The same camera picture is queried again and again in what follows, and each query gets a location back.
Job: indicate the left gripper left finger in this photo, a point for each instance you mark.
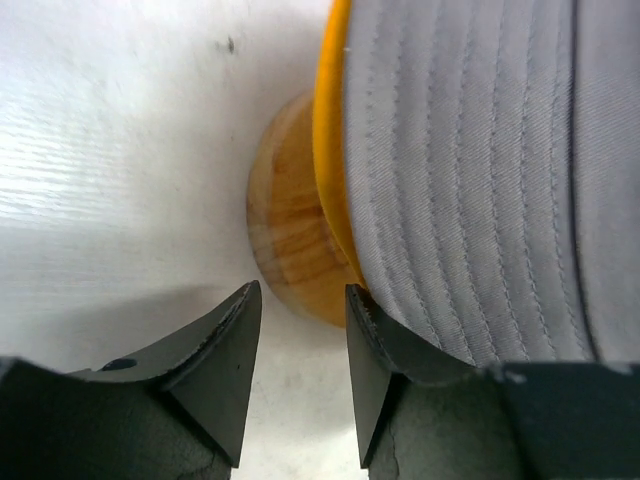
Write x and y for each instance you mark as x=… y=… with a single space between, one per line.
x=175 y=409

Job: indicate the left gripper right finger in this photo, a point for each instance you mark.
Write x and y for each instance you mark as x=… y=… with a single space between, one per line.
x=422 y=414

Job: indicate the grey bucket hat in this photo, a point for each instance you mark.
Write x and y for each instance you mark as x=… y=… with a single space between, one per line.
x=492 y=172

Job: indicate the yellow bucket hat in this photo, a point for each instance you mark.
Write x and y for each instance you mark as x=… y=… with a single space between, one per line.
x=327 y=133

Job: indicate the wooden hat stand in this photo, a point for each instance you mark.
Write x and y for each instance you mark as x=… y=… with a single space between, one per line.
x=292 y=243

